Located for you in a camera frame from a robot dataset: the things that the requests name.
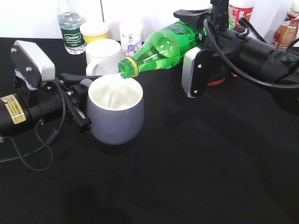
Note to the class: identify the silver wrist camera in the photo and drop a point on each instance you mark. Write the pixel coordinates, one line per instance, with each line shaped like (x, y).
(196, 71)
(32, 65)

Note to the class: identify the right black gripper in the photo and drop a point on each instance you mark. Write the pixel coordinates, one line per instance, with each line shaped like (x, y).
(220, 40)

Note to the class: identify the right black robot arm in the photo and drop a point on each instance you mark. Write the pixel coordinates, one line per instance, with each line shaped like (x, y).
(274, 70)

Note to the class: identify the yellow paper cup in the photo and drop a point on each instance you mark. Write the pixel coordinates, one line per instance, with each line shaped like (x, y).
(92, 31)

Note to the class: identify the brown iced tea bottle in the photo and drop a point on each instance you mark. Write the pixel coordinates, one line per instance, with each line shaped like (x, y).
(288, 30)

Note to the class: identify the clear Cestbon water bottle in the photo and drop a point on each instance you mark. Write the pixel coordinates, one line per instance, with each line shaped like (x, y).
(69, 22)

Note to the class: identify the grey ceramic mug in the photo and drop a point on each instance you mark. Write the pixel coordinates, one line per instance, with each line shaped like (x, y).
(115, 107)

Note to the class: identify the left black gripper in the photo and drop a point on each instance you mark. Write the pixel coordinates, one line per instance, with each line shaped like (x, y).
(62, 96)

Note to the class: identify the red ceramic mug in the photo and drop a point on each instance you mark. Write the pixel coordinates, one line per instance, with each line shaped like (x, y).
(220, 81)

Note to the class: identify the green soda bottle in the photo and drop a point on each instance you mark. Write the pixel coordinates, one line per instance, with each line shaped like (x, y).
(164, 49)

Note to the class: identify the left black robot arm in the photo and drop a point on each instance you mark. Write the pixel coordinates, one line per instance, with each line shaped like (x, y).
(12, 118)

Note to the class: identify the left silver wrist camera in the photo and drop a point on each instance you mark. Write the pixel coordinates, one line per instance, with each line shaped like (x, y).
(32, 65)

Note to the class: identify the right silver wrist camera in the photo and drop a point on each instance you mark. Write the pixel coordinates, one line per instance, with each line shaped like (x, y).
(196, 71)

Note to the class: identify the white ceramic mug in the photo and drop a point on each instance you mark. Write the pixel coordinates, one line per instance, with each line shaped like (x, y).
(102, 57)

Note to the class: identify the white blueberry drink carton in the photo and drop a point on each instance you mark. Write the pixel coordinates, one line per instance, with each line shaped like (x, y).
(131, 37)

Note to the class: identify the cola bottle red label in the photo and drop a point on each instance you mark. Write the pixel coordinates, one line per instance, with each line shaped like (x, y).
(241, 8)

